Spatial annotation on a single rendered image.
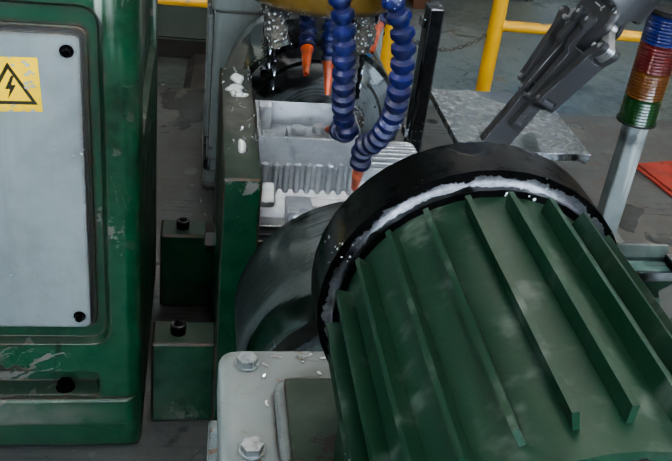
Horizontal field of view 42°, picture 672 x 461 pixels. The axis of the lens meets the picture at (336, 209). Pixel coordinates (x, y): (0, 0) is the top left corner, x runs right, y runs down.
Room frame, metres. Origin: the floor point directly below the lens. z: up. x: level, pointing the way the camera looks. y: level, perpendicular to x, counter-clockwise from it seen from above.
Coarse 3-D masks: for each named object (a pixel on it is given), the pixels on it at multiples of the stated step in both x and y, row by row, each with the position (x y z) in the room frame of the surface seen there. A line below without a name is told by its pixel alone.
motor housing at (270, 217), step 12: (396, 144) 0.99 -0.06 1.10; (408, 144) 0.99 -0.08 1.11; (372, 156) 0.95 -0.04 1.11; (384, 156) 0.95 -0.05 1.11; (396, 156) 0.95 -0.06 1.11; (372, 168) 0.92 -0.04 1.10; (276, 192) 0.89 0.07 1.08; (288, 192) 0.89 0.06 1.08; (300, 192) 0.89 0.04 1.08; (312, 192) 0.90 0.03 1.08; (324, 192) 0.90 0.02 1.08; (276, 204) 0.88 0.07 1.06; (312, 204) 0.89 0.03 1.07; (324, 204) 0.89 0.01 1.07; (264, 216) 0.87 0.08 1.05; (276, 216) 0.87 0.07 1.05; (264, 228) 0.86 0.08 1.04; (276, 228) 0.86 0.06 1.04; (264, 240) 0.85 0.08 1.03
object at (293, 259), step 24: (312, 216) 0.72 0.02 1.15; (288, 240) 0.69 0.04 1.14; (312, 240) 0.68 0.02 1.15; (264, 264) 0.68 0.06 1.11; (288, 264) 0.66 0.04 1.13; (312, 264) 0.64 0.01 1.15; (240, 288) 0.70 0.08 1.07; (264, 288) 0.65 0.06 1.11; (288, 288) 0.62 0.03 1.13; (240, 312) 0.67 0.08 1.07; (264, 312) 0.62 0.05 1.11; (288, 312) 0.59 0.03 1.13; (312, 312) 0.58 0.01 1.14; (240, 336) 0.64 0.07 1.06; (264, 336) 0.59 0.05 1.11; (288, 336) 0.57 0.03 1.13; (312, 336) 0.57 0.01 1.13
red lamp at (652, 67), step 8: (640, 40) 1.35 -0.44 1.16; (640, 48) 1.34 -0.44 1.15; (648, 48) 1.33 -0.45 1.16; (656, 48) 1.32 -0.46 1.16; (664, 48) 1.32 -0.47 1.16; (640, 56) 1.34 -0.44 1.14; (648, 56) 1.32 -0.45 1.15; (656, 56) 1.32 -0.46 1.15; (664, 56) 1.32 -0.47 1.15; (640, 64) 1.33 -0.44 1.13; (648, 64) 1.32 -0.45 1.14; (656, 64) 1.32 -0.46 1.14; (664, 64) 1.32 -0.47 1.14; (648, 72) 1.32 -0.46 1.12; (656, 72) 1.32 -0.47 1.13; (664, 72) 1.32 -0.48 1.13
